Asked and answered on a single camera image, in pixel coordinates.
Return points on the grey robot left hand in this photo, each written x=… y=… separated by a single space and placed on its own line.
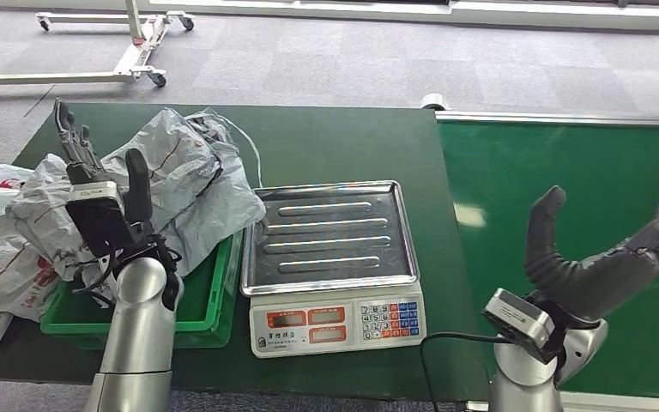
x=82 y=156

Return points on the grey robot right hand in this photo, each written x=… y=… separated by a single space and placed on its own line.
x=591 y=278

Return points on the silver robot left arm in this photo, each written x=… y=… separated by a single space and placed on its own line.
x=136 y=341

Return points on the crumpled white red-print mailer package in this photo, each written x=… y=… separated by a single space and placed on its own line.
x=0 y=261

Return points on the large white red-logo mailer package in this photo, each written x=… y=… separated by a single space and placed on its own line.
x=216 y=216

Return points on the green plastic basket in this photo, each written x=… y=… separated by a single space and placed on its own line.
x=199 y=307

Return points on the electronic weighing scale steel tray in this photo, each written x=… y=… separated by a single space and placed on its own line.
x=329 y=244

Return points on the green conveyor belt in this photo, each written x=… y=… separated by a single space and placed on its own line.
x=506 y=170

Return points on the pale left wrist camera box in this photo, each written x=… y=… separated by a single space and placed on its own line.
x=99 y=219

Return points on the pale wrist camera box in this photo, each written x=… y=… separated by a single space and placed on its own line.
x=517 y=318
x=99 y=219

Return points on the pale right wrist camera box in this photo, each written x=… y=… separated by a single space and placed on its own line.
x=517 y=318

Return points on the white wheeled stand frame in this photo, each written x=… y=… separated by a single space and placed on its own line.
x=133 y=57

